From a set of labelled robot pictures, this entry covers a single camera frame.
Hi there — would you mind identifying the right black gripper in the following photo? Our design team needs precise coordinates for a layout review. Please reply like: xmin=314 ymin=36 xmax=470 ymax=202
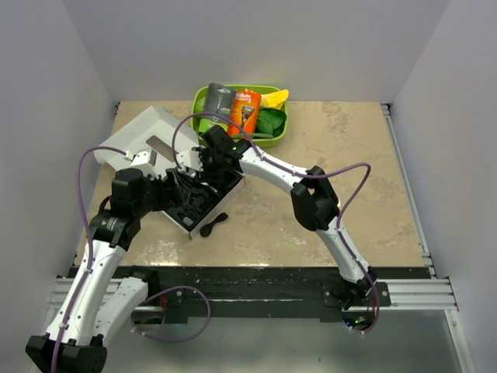
xmin=194 ymin=147 xmax=227 ymax=183

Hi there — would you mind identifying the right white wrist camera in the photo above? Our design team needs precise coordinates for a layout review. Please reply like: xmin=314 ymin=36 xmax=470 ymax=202
xmin=176 ymin=149 xmax=203 ymax=172

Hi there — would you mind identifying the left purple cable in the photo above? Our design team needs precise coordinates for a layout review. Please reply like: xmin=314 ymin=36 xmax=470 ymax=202
xmin=50 ymin=147 xmax=131 ymax=373

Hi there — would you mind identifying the white clipper kit box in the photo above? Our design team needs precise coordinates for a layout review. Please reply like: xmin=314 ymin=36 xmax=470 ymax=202
xmin=90 ymin=106 xmax=245 ymax=246

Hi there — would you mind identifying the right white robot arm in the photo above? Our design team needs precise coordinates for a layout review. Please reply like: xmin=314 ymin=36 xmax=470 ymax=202
xmin=200 ymin=126 xmax=378 ymax=305

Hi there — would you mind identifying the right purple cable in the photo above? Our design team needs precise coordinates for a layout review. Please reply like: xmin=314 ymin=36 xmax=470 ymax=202
xmin=171 ymin=112 xmax=380 ymax=335

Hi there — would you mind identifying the yellow cloth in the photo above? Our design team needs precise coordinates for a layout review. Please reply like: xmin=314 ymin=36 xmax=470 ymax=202
xmin=261 ymin=89 xmax=290 ymax=110

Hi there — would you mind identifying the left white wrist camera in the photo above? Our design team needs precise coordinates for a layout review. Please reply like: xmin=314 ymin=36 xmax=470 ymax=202
xmin=124 ymin=148 xmax=158 ymax=175

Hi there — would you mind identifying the grey green razor package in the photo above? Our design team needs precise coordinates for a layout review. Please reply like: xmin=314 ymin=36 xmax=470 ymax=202
xmin=198 ymin=82 xmax=236 ymax=134

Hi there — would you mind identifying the orange razor package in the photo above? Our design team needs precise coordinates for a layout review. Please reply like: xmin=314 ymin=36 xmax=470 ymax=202
xmin=230 ymin=89 xmax=262 ymax=134

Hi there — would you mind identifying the purple cable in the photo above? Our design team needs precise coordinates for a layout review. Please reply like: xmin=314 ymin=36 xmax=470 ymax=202
xmin=171 ymin=112 xmax=380 ymax=335
xmin=50 ymin=147 xmax=131 ymax=373

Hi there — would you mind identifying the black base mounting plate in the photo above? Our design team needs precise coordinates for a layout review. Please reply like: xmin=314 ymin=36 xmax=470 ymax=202
xmin=69 ymin=266 xmax=432 ymax=323

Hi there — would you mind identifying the green plastic basket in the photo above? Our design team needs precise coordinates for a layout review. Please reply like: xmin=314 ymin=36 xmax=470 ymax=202
xmin=193 ymin=84 xmax=289 ymax=149

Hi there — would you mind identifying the black charging cable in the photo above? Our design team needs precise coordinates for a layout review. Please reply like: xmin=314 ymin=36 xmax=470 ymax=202
xmin=199 ymin=212 xmax=229 ymax=238

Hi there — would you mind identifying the green cloth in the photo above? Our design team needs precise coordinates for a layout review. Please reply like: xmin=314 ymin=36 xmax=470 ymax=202
xmin=255 ymin=107 xmax=287 ymax=138

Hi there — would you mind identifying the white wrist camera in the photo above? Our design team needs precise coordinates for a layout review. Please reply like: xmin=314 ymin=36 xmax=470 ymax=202
xmin=124 ymin=148 xmax=158 ymax=175
xmin=176 ymin=149 xmax=203 ymax=172

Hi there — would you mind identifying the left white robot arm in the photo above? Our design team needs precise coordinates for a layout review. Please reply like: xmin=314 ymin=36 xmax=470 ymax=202
xmin=26 ymin=168 xmax=176 ymax=372

